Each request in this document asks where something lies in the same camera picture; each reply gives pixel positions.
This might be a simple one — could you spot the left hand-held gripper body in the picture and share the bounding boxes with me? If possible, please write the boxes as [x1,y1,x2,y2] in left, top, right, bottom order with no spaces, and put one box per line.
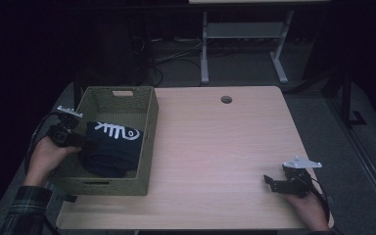
[47,106,85,149]

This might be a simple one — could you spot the black tape strip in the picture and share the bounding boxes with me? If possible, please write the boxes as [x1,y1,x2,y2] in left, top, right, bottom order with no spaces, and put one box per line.
[58,192,78,204]

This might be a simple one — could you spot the bundle of floor cables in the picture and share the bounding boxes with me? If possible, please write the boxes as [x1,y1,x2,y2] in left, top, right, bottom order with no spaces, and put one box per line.
[131,35,204,87]

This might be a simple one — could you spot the person's left hand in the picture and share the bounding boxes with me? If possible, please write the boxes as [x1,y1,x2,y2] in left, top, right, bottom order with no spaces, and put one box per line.
[23,136,82,187]

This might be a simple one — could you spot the green woven basket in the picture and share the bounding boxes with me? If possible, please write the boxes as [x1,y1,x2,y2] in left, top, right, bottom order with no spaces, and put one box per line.
[44,85,160,197]

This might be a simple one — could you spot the dark navy printed garment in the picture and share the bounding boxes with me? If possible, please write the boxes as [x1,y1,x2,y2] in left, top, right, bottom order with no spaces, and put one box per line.
[79,120,145,179]

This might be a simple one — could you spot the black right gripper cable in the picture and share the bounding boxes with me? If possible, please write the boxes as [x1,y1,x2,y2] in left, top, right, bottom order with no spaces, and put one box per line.
[306,177,331,223]

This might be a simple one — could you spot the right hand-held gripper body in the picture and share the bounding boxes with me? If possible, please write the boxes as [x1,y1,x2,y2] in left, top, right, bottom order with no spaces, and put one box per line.
[282,156,323,199]

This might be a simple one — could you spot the person's right hand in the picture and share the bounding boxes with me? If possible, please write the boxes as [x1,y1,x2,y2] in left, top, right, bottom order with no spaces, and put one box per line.
[286,193,331,232]

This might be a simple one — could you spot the white metal stand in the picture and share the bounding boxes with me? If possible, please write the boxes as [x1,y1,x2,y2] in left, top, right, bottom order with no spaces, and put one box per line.
[200,10,294,85]

